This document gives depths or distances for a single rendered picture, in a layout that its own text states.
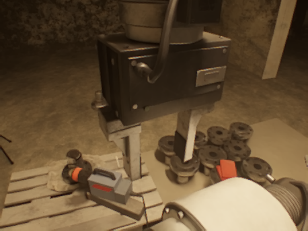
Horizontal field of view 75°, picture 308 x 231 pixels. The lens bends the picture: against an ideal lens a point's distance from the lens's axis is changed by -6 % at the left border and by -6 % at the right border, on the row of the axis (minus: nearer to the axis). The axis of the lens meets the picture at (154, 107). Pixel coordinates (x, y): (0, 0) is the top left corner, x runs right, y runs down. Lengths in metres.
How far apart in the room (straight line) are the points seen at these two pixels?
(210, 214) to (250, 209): 0.10
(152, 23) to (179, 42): 0.05
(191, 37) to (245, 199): 0.40
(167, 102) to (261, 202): 0.35
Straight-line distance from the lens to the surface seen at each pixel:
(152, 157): 2.29
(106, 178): 1.61
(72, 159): 1.84
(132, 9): 0.34
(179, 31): 0.34
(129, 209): 1.63
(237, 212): 0.54
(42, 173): 2.16
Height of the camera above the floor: 1.58
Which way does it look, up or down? 30 degrees down
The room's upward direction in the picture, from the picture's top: 1 degrees clockwise
